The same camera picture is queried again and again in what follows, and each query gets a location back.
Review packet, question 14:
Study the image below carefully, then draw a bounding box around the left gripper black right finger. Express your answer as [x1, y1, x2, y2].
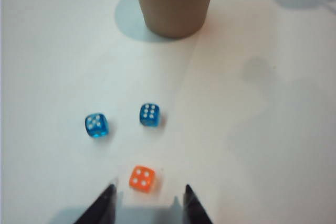
[182, 184, 213, 224]

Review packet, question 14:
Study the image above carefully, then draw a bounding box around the grey round table marker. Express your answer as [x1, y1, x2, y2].
[114, 0, 169, 44]

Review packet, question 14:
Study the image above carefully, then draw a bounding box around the translucent orange die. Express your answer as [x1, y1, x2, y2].
[128, 165, 158, 193]

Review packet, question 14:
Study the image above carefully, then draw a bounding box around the translucent blue die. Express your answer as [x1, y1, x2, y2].
[139, 102, 161, 127]
[84, 112, 110, 139]

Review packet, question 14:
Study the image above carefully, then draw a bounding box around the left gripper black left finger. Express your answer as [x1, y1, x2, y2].
[75, 184, 116, 224]

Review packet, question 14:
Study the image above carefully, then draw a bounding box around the brown paper cup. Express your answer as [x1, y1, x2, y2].
[130, 0, 218, 39]

